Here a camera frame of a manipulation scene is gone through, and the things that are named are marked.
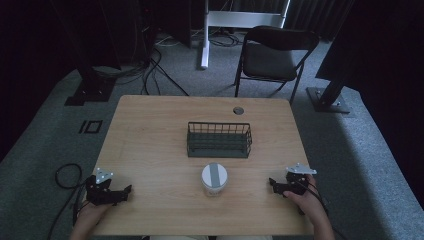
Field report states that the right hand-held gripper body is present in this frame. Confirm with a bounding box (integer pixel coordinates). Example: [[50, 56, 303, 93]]
[[275, 162, 318, 197]]

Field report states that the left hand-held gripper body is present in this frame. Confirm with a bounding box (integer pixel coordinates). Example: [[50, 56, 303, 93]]
[[85, 167, 125, 207]]

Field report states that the white cup with grey lid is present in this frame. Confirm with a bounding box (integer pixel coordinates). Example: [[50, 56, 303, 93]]
[[200, 162, 229, 198]]

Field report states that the dark green wire basket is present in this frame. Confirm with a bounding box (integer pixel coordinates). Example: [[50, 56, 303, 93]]
[[186, 121, 253, 159]]

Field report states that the person's right hand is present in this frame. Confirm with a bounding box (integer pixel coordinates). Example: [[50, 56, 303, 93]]
[[283, 174, 327, 225]]

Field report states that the person's left hand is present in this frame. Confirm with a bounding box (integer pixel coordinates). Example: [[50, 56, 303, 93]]
[[77, 199, 114, 226]]

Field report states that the black metal stand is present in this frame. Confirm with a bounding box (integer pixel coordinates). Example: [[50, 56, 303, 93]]
[[306, 0, 424, 115], [49, 0, 122, 107]]

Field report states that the black folding chair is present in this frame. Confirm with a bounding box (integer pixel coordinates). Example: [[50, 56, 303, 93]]
[[233, 25, 320, 105]]

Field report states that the dark curtain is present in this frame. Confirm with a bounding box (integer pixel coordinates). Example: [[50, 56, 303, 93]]
[[229, 0, 354, 42]]

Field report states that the black cable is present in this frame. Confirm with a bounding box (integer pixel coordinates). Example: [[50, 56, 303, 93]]
[[294, 179, 349, 240], [46, 163, 88, 240]]

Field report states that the bundle of floor cables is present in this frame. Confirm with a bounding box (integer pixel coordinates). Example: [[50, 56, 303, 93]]
[[93, 29, 191, 98]]

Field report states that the white metal desk frame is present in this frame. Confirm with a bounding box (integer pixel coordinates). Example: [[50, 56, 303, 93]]
[[199, 0, 292, 70]]

